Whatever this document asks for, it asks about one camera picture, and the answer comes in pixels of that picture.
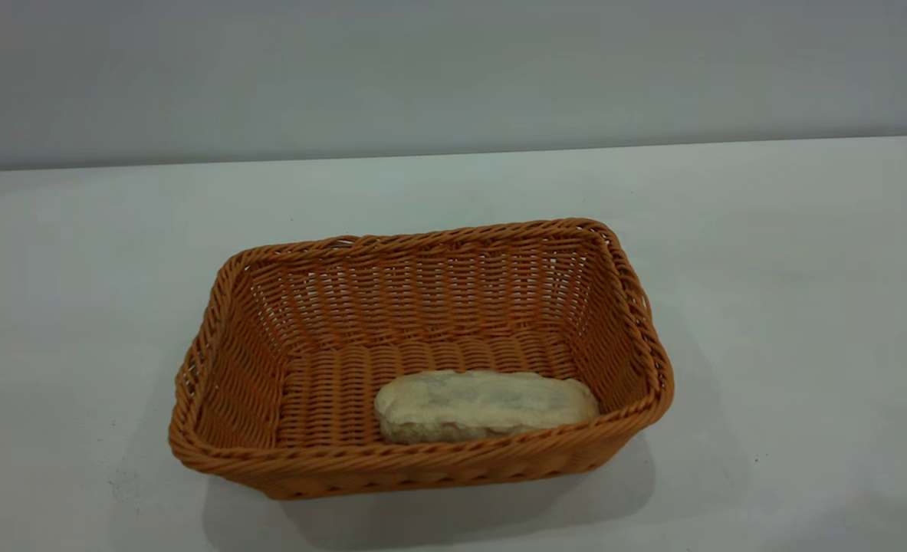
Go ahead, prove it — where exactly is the striped bread roll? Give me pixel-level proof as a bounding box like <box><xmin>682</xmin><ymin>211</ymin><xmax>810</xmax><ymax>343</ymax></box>
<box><xmin>374</xmin><ymin>370</ymin><xmax>600</xmax><ymax>445</ymax></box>

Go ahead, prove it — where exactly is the orange woven wicker basket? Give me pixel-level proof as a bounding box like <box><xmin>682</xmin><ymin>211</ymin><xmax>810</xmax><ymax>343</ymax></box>
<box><xmin>168</xmin><ymin>218</ymin><xmax>675</xmax><ymax>501</ymax></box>

